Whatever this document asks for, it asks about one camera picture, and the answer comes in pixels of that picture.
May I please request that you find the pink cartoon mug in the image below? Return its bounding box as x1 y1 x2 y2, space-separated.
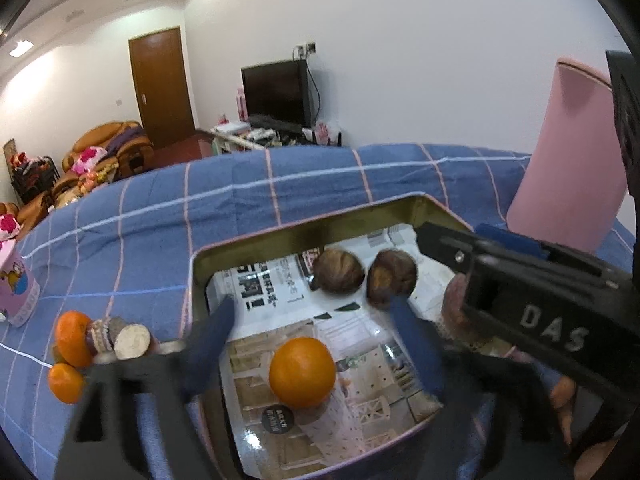
0 240 40 327

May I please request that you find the brown wooden door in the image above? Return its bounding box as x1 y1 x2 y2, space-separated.
128 27 195 148

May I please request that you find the blue plaid tablecloth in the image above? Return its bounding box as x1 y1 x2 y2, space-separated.
0 142 637 480

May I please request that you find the dark brown passion fruit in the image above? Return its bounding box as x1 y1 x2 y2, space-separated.
311 248 366 295

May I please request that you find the pink electric kettle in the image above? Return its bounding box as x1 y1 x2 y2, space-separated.
506 58 627 254

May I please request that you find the white tv stand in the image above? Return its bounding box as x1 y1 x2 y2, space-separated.
209 122 280 154

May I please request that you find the pink floral cushion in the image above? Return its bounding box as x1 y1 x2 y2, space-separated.
72 146 107 177

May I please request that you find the brown leather armchair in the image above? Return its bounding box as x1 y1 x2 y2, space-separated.
61 120 154 178

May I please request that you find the small orange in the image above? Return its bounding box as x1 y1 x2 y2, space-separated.
48 363 86 404

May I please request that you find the large orange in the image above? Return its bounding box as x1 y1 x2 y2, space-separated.
54 311 93 368

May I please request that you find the black television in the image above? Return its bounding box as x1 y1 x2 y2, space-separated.
241 60 311 128

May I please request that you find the pink tin box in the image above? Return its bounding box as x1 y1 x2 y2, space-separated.
190 195 468 479

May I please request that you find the brown leather sofa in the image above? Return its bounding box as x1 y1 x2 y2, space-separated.
1 178 79 238

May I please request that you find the person's right hand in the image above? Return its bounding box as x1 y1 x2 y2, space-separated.
442 273 618 479

